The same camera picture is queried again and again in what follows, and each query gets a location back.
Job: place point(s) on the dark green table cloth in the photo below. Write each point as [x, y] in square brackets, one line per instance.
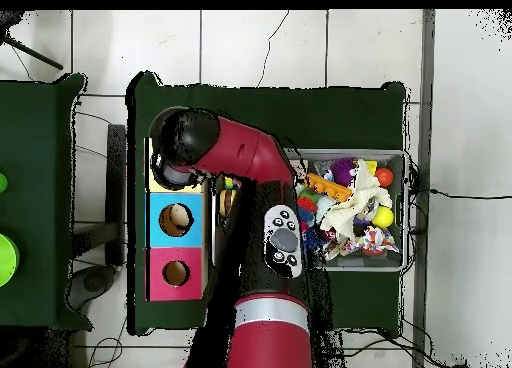
[36, 144]
[320, 112]

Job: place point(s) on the colourful dotted cloth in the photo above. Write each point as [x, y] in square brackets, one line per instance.
[376, 240]

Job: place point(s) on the bright green cup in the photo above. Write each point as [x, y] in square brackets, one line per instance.
[7, 260]

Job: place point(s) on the wooden box with three holes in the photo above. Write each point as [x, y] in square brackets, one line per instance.
[192, 224]

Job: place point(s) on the small orange ball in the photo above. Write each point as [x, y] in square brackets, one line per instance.
[384, 177]

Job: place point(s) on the small bright green object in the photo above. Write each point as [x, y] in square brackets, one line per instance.
[2, 182]

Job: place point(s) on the yellow ball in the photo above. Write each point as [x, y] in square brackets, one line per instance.
[383, 217]

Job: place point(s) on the orange plastic building block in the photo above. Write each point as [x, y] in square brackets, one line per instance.
[328, 188]

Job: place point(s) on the grey rounded base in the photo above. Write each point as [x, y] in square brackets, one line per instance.
[92, 282]

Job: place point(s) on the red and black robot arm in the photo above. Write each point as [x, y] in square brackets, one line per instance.
[256, 152]

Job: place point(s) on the black tripod leg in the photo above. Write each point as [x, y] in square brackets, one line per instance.
[36, 54]

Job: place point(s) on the toy hamburger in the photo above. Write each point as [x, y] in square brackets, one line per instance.
[227, 200]

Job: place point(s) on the cream waffle cloth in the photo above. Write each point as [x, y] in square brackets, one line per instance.
[360, 200]

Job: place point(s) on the purple spiky monster toy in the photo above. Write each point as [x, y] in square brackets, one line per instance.
[343, 171]

